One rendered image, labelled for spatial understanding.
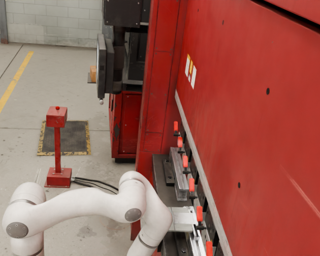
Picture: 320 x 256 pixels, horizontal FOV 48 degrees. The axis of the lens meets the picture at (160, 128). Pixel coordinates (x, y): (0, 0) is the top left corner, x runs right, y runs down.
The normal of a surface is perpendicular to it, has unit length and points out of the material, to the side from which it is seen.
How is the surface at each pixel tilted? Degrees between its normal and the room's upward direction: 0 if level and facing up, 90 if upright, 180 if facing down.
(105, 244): 0
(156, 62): 90
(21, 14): 90
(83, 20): 90
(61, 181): 90
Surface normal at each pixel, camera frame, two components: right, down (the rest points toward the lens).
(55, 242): 0.11, -0.89
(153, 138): 0.08, 0.46
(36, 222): 0.54, 0.23
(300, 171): -0.99, -0.06
